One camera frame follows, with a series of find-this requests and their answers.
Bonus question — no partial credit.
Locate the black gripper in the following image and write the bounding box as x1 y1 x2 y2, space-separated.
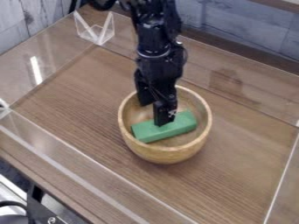
134 47 184 127

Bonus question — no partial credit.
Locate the green rectangular block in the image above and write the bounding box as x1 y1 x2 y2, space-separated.
130 110 197 144

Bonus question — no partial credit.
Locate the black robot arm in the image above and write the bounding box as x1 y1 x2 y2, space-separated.
86 0 187 126

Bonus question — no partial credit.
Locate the wooden bowl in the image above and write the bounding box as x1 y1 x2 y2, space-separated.
117 86 212 165

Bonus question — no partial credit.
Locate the clear acrylic corner bracket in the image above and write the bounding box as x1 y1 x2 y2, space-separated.
73 10 114 46

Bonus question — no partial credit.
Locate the black table leg bracket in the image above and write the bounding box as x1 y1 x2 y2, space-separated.
26 185 66 224

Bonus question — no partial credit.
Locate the black cable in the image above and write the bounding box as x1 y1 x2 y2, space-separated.
0 200 29 209

